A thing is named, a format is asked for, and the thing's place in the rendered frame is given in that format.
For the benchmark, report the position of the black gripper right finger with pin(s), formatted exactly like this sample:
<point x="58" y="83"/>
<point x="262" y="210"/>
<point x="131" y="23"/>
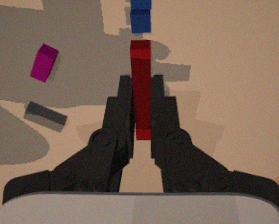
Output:
<point x="188" y="168"/>

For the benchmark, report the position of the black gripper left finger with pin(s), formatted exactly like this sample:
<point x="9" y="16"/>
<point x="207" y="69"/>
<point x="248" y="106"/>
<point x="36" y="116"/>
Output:
<point x="98" y="166"/>

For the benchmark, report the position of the red rod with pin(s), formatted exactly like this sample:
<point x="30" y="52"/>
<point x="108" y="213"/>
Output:
<point x="140" y="54"/>

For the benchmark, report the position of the magenta block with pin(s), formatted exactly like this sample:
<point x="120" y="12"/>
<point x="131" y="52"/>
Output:
<point x="44" y="62"/>

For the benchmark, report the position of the grey rectangular block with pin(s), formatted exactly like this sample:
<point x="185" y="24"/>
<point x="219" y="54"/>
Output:
<point x="45" y="117"/>

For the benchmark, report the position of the small blue block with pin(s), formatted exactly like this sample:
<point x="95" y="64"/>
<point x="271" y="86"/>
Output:
<point x="141" y="4"/>
<point x="140" y="21"/>

